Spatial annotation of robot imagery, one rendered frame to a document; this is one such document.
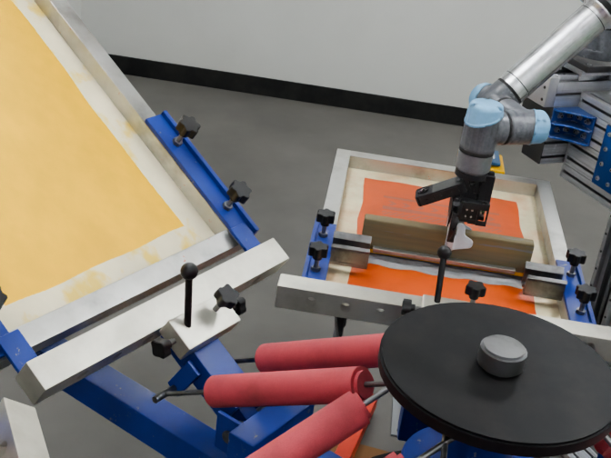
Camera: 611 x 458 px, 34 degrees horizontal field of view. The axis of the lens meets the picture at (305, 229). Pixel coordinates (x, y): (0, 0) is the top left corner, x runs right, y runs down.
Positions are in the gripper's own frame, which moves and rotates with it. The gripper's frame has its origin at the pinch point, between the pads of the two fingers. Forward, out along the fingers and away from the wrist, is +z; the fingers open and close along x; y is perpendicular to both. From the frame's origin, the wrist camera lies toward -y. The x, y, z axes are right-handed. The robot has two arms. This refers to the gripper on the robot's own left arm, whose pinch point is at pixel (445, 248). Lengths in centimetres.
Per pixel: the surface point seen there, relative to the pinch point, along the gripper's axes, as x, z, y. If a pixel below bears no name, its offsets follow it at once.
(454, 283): -6.5, 4.8, 2.9
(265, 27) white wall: 360, 59, -89
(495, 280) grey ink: -2.9, 4.3, 12.3
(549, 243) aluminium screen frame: 14.8, 1.7, 25.7
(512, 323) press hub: -82, -32, 2
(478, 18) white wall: 359, 35, 30
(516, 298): -8.9, 4.7, 16.6
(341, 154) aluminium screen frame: 48, 1, -27
